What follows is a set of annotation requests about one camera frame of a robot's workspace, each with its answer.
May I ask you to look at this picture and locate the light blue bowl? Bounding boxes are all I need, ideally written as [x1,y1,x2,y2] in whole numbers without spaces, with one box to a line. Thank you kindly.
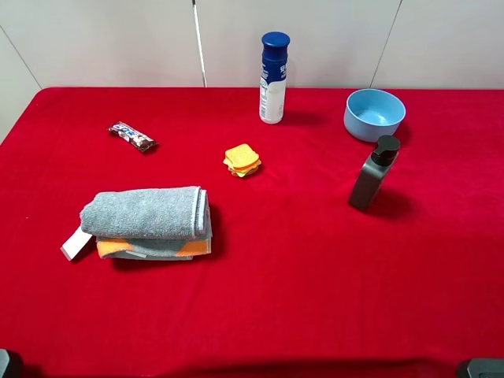
[343,88,406,143]

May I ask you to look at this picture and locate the blue cap white bottle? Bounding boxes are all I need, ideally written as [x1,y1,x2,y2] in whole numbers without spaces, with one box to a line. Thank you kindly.
[259,31,291,124]

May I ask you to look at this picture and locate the toy sandwich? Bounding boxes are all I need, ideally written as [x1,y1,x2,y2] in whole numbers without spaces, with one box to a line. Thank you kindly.
[223,143,261,178]

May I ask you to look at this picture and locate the dark grey pump bottle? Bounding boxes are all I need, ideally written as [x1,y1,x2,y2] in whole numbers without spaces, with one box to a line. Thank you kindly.
[349,135,401,211]

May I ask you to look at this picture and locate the black object bottom left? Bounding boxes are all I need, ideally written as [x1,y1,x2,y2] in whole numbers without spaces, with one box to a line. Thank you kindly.
[0,349,23,378]

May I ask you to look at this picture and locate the chocolate bar wrapper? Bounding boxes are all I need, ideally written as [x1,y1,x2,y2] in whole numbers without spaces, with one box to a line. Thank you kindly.
[108,121,158,153]

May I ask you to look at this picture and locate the white towel tag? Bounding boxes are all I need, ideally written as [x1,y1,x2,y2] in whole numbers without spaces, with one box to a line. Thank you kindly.
[61,228,92,261]

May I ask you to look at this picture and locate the white pole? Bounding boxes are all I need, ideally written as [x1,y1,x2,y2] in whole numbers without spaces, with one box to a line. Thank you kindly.
[191,0,207,87]

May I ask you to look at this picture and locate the black object bottom right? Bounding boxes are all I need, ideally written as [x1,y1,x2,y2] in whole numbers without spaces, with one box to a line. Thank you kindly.
[456,358,504,378]

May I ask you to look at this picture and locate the red tablecloth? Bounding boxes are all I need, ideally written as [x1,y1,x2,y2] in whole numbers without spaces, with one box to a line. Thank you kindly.
[1,88,503,377]

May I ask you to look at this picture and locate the black object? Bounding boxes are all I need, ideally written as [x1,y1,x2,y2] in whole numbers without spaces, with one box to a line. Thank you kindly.
[456,358,504,378]
[0,349,23,378]

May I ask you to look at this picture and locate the orange grey folded towel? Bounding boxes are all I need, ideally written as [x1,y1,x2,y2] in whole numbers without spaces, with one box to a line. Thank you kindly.
[95,204,214,261]

